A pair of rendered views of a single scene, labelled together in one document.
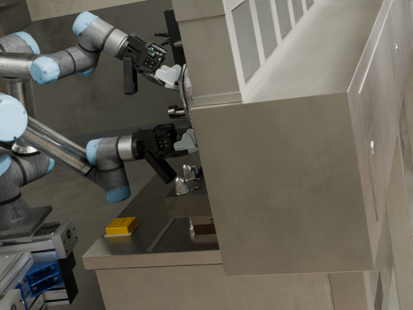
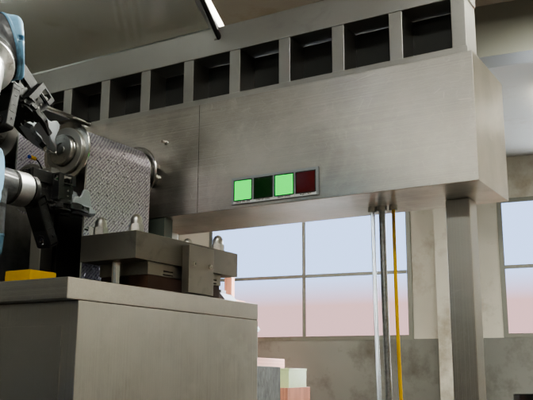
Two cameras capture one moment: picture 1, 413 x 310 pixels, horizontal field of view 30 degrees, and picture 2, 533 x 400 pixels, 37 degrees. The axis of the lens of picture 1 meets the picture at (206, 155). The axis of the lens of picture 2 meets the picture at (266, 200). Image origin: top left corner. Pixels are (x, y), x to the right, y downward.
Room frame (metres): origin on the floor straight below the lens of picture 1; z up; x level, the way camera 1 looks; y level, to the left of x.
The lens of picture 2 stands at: (1.32, 1.74, 0.73)
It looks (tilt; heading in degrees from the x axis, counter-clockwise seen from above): 12 degrees up; 281
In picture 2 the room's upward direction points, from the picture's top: straight up
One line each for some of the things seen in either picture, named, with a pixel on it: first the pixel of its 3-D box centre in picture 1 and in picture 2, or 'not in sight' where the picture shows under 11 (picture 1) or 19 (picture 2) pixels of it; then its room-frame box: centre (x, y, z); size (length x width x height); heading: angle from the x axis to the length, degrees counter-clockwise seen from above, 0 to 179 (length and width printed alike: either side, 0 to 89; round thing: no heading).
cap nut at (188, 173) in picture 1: (187, 170); (101, 227); (2.02, 0.06, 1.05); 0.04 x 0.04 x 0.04
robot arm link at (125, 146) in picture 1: (131, 147); (17, 189); (2.15, 0.21, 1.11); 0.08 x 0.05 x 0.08; 160
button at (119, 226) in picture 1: (121, 226); (30, 278); (2.06, 0.28, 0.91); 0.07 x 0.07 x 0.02; 70
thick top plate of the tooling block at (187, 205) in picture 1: (245, 190); (164, 257); (1.91, -0.08, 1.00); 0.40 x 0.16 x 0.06; 70
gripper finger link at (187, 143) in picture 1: (188, 143); (85, 201); (2.06, 0.04, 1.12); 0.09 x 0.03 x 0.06; 69
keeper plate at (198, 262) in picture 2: not in sight; (198, 271); (1.82, -0.06, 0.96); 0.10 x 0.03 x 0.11; 70
